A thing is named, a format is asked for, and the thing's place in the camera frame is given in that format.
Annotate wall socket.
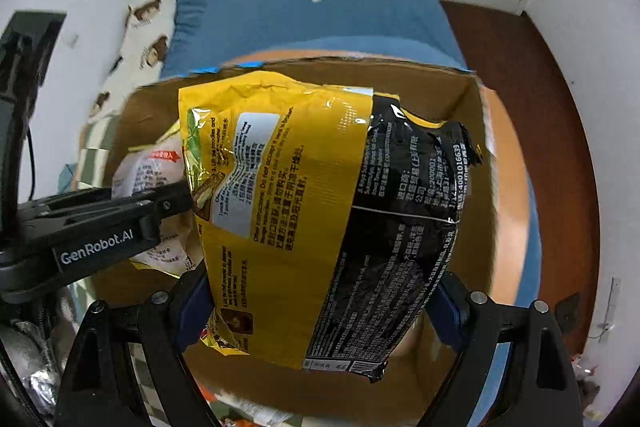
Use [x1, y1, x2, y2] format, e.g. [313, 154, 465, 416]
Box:
[64, 32, 79, 49]

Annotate yellow black noodle bag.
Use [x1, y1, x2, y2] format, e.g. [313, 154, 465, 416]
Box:
[178, 70, 480, 381]

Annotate green checkered mat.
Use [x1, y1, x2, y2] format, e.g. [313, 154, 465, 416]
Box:
[57, 115, 152, 426]

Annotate black cable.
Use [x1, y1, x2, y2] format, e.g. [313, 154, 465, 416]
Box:
[24, 126, 37, 203]

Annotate clear white snack packet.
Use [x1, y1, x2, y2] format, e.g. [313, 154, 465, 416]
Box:
[112, 124, 203, 277]

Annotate cardboard box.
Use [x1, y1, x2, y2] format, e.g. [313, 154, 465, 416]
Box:
[77, 56, 501, 425]

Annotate blue bed sheet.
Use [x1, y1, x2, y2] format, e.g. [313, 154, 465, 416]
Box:
[162, 0, 466, 78]

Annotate bear print pillow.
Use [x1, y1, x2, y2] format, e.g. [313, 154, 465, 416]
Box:
[88, 0, 176, 122]

